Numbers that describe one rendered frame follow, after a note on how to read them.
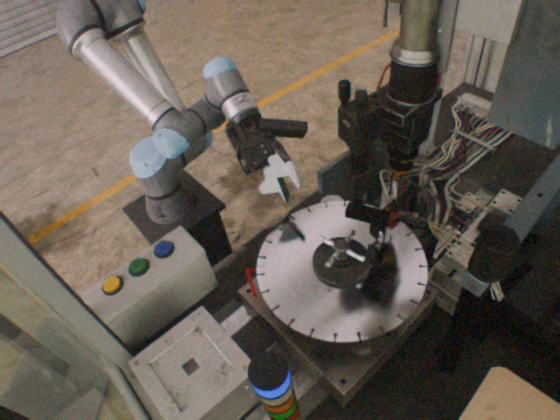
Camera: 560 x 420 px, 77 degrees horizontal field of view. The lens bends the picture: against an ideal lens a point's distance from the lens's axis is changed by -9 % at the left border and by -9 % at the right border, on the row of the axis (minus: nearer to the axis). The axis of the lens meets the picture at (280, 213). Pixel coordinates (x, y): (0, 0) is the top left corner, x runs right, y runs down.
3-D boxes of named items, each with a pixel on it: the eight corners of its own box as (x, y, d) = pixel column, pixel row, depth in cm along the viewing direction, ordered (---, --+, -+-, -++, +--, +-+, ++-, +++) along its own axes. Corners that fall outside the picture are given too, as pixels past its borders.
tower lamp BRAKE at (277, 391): (269, 407, 40) (265, 399, 38) (244, 378, 43) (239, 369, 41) (299, 379, 42) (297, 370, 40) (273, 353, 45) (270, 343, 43)
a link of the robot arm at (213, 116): (179, 123, 95) (188, 98, 86) (209, 101, 101) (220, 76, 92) (201, 144, 96) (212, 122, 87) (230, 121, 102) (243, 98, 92)
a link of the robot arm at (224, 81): (225, 73, 93) (235, 50, 85) (244, 109, 91) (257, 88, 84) (196, 78, 89) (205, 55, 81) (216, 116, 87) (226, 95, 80)
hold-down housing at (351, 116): (354, 204, 67) (357, 106, 52) (338, 190, 70) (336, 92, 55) (377, 191, 69) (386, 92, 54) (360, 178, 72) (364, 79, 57)
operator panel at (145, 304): (127, 354, 87) (98, 325, 76) (108, 324, 93) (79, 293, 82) (219, 284, 98) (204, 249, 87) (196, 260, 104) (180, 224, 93)
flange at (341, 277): (375, 246, 76) (376, 238, 74) (361, 292, 69) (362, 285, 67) (322, 234, 79) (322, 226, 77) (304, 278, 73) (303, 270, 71)
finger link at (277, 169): (278, 197, 76) (257, 169, 81) (304, 185, 77) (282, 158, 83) (277, 186, 73) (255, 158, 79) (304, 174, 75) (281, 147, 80)
